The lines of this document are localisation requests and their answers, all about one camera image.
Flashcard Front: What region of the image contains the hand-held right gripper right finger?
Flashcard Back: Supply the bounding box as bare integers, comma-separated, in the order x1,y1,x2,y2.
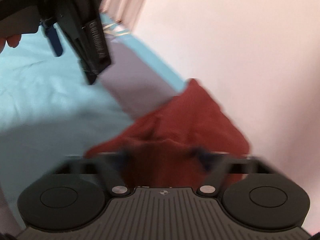
195,148,277,197

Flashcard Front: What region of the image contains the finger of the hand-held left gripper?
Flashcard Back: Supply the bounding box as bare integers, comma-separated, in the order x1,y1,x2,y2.
40,20,64,57

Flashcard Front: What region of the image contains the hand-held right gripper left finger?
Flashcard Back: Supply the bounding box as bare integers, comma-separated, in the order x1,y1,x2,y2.
52,151,132,197

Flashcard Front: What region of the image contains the dark red garment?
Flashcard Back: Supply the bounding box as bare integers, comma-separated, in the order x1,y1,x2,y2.
84,78,252,188

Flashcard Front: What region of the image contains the person's left hand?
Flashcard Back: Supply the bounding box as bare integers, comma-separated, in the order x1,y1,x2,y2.
0,34,22,55

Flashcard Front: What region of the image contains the pink curtain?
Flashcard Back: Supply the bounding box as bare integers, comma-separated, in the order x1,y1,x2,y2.
99,0,153,32

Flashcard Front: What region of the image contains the blue and grey bed sheet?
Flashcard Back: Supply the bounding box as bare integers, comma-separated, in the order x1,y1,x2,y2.
0,12,187,230

